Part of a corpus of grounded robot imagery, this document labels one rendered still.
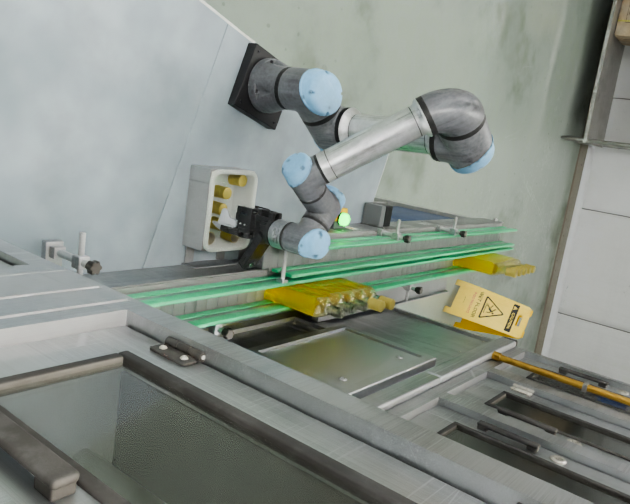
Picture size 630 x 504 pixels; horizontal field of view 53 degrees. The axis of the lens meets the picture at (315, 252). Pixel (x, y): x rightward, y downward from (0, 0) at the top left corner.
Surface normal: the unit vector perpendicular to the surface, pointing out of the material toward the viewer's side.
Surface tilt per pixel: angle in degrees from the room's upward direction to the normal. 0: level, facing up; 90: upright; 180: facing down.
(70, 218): 0
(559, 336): 90
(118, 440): 90
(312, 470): 90
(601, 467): 90
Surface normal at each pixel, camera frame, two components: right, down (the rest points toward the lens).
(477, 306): -0.24, -0.40
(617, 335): -0.61, 0.06
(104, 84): 0.78, 0.23
